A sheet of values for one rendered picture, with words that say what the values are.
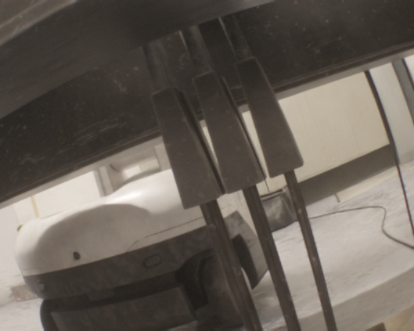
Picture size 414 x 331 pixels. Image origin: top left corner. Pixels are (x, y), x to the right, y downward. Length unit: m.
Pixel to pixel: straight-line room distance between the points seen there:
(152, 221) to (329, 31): 0.49
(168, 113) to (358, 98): 2.77
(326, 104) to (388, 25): 2.27
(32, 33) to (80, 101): 0.89
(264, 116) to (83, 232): 0.63
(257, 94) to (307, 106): 2.72
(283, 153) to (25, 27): 0.42
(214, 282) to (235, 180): 0.59
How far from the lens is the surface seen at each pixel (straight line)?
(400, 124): 3.41
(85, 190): 3.83
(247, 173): 0.63
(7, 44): 0.27
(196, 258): 1.25
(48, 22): 0.27
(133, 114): 1.12
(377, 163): 3.47
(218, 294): 1.20
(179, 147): 0.64
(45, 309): 1.42
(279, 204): 2.87
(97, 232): 1.18
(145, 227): 1.18
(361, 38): 1.10
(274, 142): 0.63
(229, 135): 0.64
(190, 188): 0.64
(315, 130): 3.35
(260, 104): 0.63
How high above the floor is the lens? 0.32
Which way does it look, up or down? 2 degrees up
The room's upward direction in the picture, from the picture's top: 20 degrees counter-clockwise
